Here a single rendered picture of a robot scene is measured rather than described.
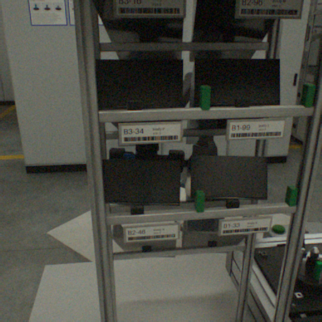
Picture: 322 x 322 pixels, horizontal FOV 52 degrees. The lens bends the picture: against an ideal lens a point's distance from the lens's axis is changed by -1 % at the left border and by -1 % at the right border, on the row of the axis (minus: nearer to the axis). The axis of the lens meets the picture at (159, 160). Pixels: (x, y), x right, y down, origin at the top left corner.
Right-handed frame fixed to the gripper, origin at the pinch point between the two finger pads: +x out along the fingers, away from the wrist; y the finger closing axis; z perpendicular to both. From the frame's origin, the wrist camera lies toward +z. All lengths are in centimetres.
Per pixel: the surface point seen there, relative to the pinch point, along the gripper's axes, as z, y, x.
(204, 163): 15.5, 8.9, 17.0
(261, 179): 14.3, 18.4, 19.4
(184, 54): -62, 47, -290
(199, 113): 27.6, 5.5, 22.0
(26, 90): -104, -121, -271
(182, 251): -11.0, 8.2, 14.1
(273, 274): -24.8, 34.7, 10.4
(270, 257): -26.4, 36.3, 3.7
